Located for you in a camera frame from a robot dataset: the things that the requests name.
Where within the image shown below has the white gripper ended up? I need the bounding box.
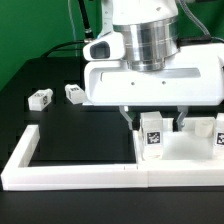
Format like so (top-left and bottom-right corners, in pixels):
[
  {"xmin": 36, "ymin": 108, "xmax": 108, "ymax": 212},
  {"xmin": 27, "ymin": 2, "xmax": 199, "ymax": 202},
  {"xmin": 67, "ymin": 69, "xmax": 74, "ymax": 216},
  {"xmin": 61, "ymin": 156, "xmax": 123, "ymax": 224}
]
[{"xmin": 84, "ymin": 43, "xmax": 224, "ymax": 131}]

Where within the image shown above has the white square tabletop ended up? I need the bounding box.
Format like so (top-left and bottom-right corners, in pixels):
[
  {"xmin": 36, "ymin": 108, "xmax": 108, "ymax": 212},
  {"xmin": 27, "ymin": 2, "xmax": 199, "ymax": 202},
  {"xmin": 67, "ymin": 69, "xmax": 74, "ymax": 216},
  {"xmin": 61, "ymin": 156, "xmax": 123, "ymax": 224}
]
[{"xmin": 133, "ymin": 117, "xmax": 224, "ymax": 163}]

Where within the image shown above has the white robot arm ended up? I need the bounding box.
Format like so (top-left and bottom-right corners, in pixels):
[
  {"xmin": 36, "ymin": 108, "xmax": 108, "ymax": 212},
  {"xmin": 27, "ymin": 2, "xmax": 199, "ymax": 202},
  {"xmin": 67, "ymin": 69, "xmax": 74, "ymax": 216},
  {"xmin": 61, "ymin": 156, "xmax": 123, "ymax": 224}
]
[{"xmin": 83, "ymin": 0, "xmax": 224, "ymax": 129}]

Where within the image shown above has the white U-shaped obstacle fence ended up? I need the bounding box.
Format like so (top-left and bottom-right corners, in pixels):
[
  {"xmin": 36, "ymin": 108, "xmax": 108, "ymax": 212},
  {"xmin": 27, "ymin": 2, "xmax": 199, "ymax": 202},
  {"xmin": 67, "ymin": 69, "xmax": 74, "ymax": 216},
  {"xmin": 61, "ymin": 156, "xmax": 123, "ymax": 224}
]
[{"xmin": 1, "ymin": 125, "xmax": 224, "ymax": 191}]

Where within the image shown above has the black cable thick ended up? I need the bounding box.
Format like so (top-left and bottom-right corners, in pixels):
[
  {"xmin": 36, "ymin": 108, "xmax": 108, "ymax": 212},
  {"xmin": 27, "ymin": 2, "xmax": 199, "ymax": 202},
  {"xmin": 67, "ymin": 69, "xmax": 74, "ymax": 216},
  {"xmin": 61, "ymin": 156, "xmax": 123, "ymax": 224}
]
[{"xmin": 41, "ymin": 0, "xmax": 94, "ymax": 58}]

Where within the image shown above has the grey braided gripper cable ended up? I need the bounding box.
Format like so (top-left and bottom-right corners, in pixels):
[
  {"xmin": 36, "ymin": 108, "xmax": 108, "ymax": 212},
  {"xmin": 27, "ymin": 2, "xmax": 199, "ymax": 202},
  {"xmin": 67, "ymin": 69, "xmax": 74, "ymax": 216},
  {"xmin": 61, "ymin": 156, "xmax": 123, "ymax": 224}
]
[{"xmin": 178, "ymin": 0, "xmax": 224, "ymax": 44}]

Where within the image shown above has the grey thin cable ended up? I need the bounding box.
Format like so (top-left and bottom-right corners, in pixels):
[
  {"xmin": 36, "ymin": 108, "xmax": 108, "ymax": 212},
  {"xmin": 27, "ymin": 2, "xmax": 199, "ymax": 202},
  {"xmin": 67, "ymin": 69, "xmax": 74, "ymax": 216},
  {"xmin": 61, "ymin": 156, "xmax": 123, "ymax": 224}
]
[{"xmin": 67, "ymin": 0, "xmax": 78, "ymax": 57}]

